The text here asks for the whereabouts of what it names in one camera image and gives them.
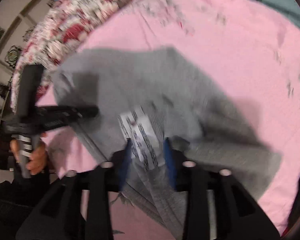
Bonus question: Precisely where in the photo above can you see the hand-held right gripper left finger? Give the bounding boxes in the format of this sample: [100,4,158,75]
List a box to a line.
[15,138,135,240]

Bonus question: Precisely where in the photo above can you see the red floral bolster pillow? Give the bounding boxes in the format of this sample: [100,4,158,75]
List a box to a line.
[11,0,176,113]

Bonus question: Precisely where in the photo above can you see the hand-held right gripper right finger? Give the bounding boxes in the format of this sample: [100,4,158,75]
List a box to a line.
[162,137,282,240]

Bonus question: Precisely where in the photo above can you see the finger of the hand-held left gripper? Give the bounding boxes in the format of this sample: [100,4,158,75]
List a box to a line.
[39,106,99,122]

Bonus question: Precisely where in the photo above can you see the pink floral blanket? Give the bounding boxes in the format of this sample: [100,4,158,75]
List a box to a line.
[36,0,300,240]

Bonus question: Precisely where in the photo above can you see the grey pants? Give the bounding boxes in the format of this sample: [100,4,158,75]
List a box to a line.
[51,46,283,240]

